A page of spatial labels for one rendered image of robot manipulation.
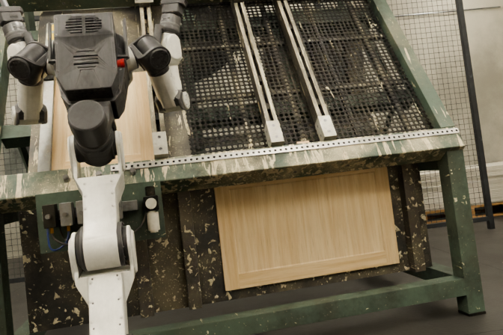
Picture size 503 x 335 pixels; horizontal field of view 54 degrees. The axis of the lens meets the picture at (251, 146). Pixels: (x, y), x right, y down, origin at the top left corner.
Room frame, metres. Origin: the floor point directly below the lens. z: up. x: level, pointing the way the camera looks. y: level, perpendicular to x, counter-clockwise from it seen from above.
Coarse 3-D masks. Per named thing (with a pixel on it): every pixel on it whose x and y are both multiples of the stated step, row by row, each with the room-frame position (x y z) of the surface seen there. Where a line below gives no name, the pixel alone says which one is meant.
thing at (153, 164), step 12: (420, 132) 2.36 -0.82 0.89; (432, 132) 2.37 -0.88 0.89; (444, 132) 2.37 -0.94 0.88; (456, 132) 2.38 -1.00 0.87; (312, 144) 2.26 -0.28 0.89; (324, 144) 2.26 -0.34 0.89; (336, 144) 2.27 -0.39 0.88; (348, 144) 2.28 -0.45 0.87; (204, 156) 2.16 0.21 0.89; (216, 156) 2.17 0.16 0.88; (228, 156) 2.17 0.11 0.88; (240, 156) 2.18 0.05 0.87
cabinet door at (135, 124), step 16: (144, 80) 2.42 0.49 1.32; (128, 96) 2.36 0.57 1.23; (144, 96) 2.36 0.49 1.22; (64, 112) 2.27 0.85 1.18; (128, 112) 2.31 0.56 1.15; (144, 112) 2.31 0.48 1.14; (64, 128) 2.22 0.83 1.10; (128, 128) 2.26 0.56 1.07; (144, 128) 2.26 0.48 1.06; (64, 144) 2.17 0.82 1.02; (128, 144) 2.21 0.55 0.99; (144, 144) 2.21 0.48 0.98; (64, 160) 2.12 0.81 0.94; (112, 160) 2.15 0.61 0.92; (128, 160) 2.16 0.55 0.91
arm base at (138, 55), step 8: (136, 40) 1.88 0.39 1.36; (136, 48) 1.84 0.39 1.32; (152, 48) 1.79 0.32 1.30; (160, 48) 1.80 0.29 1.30; (136, 56) 1.81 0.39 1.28; (144, 56) 1.79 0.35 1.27; (152, 56) 1.80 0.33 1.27; (160, 56) 1.81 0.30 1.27; (168, 56) 1.83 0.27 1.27; (144, 64) 1.81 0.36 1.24; (152, 64) 1.82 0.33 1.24; (160, 64) 1.83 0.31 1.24; (152, 72) 1.84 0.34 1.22
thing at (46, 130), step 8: (48, 88) 2.31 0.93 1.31; (48, 96) 2.28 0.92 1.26; (48, 104) 2.26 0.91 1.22; (48, 112) 2.23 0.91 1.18; (48, 120) 2.21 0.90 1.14; (40, 128) 2.18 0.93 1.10; (48, 128) 2.18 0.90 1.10; (40, 136) 2.16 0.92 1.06; (48, 136) 2.16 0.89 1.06; (40, 144) 2.13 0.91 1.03; (48, 144) 2.14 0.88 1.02; (40, 152) 2.11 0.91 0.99; (48, 152) 2.11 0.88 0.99; (40, 160) 2.09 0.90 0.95; (48, 160) 2.09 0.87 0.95; (40, 168) 2.07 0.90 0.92; (48, 168) 2.07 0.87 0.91
